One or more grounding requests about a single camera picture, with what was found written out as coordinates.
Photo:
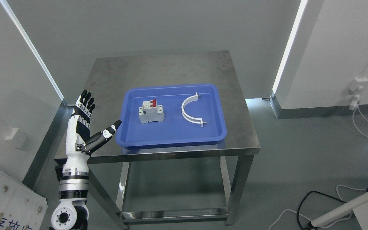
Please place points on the white red circuit breaker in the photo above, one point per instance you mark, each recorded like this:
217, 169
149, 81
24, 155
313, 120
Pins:
150, 111

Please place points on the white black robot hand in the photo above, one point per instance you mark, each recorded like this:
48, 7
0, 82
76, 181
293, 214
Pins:
80, 144

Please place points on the white power adapter plug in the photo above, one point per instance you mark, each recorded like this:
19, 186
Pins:
354, 102

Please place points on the blue plastic tray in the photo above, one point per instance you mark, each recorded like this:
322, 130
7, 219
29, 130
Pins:
174, 130

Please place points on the small wall box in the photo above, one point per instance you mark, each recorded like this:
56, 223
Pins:
16, 138

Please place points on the white sign board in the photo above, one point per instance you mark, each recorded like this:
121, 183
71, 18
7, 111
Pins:
20, 207

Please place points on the white wall socket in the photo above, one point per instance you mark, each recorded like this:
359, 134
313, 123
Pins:
358, 84

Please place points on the white curved pipe clamp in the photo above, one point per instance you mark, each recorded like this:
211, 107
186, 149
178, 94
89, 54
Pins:
187, 110

